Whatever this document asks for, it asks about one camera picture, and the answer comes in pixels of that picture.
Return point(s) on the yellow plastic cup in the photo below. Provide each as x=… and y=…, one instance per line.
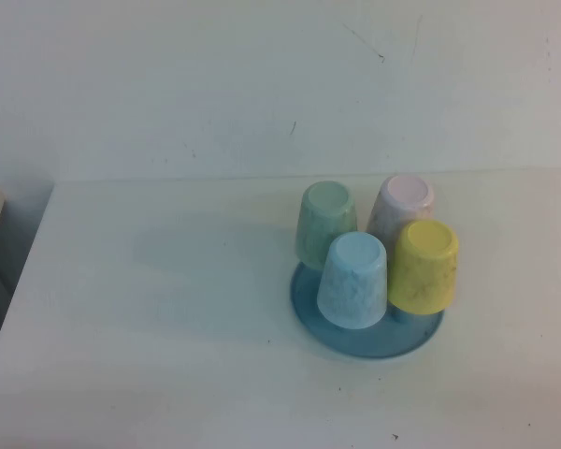
x=421, y=271

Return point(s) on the green plastic cup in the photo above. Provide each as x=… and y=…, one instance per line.
x=322, y=224

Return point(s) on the light blue plastic cup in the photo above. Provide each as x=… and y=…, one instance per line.
x=353, y=285

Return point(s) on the pink plastic cup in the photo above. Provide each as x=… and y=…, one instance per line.
x=402, y=201

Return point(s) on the blue cup stand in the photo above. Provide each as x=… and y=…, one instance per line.
x=369, y=341

